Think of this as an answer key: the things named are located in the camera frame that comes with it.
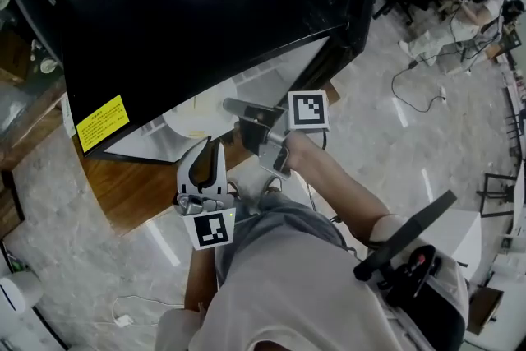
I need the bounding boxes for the brown wooden table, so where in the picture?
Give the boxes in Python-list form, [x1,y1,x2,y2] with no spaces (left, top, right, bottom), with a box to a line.
[72,77,342,238]

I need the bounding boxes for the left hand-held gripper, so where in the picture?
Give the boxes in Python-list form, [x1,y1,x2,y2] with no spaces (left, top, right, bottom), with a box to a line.
[175,136,238,252]

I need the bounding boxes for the white shelf unit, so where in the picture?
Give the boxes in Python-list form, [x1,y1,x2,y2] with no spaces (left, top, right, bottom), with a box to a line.
[464,233,526,351]

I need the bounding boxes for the person's grey shorts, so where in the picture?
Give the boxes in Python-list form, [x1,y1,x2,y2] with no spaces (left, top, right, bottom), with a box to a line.
[213,192,348,287]

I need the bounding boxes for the person's white shirt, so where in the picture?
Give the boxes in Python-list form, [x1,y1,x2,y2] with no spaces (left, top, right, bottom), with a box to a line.
[154,213,469,351]

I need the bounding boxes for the white round bin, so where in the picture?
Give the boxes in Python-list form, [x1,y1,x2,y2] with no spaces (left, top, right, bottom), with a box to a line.
[0,270,44,316]

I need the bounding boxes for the person's left forearm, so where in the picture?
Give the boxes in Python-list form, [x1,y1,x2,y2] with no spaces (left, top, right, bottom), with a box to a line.
[183,246,219,313]

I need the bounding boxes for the black metal stand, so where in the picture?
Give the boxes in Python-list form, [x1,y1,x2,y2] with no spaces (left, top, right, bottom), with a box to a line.
[476,159,526,219]

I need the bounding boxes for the rough wooden platform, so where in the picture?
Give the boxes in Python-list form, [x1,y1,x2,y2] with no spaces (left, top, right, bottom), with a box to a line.
[0,77,69,239]

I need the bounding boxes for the black office chair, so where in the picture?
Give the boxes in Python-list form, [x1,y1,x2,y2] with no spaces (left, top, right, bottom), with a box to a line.
[371,0,436,28]

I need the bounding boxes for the white cable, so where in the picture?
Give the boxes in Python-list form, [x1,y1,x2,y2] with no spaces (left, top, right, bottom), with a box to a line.
[39,294,186,329]

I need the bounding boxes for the long black cable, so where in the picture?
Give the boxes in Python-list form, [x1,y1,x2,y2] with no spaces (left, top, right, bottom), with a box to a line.
[390,32,506,114]

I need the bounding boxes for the white box with black print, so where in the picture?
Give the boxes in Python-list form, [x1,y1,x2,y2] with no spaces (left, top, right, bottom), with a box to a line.
[421,207,482,280]

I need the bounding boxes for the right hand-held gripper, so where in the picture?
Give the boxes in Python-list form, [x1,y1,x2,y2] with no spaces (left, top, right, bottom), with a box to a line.
[224,90,332,181]

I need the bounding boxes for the person's right forearm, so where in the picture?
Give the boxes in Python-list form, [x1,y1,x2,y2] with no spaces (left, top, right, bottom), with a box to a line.
[283,130,391,247]

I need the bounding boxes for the person's brown white shoe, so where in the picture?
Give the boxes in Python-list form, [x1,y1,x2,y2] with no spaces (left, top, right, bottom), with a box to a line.
[227,179,244,202]
[262,175,285,199]

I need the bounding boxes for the white round cup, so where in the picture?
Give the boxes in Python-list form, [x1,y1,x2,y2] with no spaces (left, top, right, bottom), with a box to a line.
[39,57,61,75]

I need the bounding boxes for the black flat panel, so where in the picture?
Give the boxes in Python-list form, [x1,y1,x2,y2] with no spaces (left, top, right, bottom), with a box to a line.
[353,189,458,281]

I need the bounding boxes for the black mini fridge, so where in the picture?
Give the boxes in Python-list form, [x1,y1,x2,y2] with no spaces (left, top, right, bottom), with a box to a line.
[60,0,381,166]

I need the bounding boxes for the white round plate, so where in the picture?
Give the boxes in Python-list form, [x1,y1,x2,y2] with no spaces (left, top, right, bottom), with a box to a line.
[162,78,248,141]

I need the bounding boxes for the brown cardboard box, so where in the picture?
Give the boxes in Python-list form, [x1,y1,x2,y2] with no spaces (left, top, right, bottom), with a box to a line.
[0,32,33,85]
[468,285,505,336]

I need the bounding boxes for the black waist pack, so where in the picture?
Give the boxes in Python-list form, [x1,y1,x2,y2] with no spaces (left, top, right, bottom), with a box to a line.
[380,244,469,351]

